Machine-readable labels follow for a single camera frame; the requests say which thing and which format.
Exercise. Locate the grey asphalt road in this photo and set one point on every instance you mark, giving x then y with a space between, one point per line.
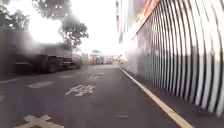
110 103

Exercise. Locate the building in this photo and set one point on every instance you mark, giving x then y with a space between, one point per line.
125 16

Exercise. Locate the trees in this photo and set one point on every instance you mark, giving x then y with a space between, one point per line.
75 31

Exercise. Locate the dark truck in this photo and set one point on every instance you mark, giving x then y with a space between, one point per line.
50 61

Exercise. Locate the white corrugated metal fence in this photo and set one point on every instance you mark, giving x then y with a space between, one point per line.
186 60

